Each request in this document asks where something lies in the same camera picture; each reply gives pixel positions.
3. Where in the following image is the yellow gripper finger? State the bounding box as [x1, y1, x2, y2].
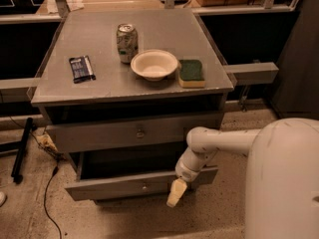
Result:
[166, 178, 187, 207]

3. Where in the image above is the grey drawer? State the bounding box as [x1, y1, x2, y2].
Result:
[47, 112, 223, 153]
[64, 149, 219, 202]

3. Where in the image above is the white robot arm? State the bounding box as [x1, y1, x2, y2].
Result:
[166, 118, 319, 239]

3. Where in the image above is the grey top drawer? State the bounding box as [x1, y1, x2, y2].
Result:
[47, 112, 223, 153]

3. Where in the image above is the grey drawer cabinet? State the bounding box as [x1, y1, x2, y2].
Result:
[32, 9, 233, 201]

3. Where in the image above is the green yellow sponge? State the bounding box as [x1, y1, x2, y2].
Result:
[178, 60, 205, 89]

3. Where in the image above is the white paper bowl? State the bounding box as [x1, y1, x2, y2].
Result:
[131, 49, 179, 82]

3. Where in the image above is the white power strip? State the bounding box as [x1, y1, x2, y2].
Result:
[36, 133, 58, 152]

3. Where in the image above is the dark cabinet at right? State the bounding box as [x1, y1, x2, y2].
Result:
[267, 0, 319, 120]

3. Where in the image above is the blue snack packet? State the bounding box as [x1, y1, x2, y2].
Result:
[69, 56, 96, 84]

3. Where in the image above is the green soda can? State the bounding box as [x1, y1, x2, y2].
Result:
[117, 24, 139, 64]

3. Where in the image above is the black bar on floor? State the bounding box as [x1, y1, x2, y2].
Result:
[11, 118, 33, 184]

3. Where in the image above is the white crumpled cloth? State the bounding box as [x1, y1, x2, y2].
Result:
[66, 0, 84, 11]

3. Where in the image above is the black floor cable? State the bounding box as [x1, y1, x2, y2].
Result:
[43, 164, 63, 239]

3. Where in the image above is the grey side rail beam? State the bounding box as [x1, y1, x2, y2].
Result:
[224, 62, 279, 86]

